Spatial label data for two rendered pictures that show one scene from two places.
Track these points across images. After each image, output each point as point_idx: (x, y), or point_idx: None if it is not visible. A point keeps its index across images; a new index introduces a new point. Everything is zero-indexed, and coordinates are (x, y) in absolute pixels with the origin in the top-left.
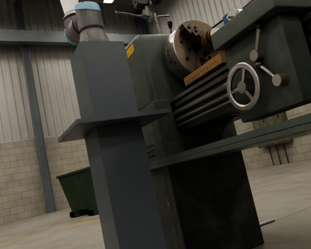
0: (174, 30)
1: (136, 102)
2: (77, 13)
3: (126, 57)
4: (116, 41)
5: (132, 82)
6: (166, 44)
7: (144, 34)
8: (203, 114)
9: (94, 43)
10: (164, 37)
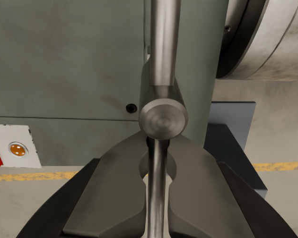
0: None
1: (231, 132)
2: None
3: (255, 170)
4: (264, 198)
5: (240, 146)
6: (241, 79)
7: (197, 142)
8: None
9: None
10: (217, 64)
